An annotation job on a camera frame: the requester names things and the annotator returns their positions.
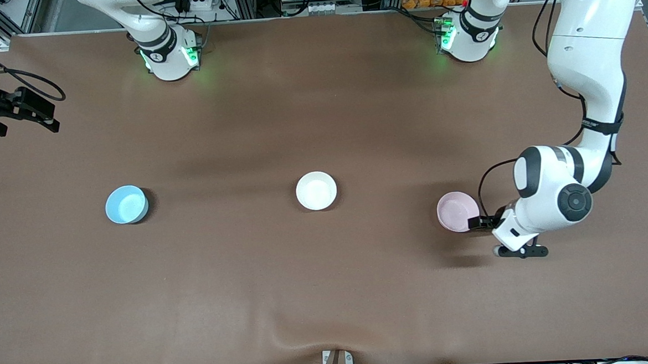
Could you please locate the light pink bowl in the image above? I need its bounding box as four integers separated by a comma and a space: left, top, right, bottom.
435, 190, 481, 234

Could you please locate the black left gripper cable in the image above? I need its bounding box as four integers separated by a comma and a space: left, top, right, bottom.
467, 0, 631, 220

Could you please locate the white power strip with plugs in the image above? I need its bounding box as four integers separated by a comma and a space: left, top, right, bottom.
172, 0, 223, 14

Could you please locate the brown table cover mat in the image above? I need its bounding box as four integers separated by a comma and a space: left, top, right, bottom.
0, 0, 648, 364

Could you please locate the light blue bowl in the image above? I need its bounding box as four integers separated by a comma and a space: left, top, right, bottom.
104, 184, 150, 225

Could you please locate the white socket strip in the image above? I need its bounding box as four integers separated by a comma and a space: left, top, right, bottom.
291, 1, 350, 17

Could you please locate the white bowl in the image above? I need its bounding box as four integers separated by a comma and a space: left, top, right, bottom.
295, 170, 339, 212

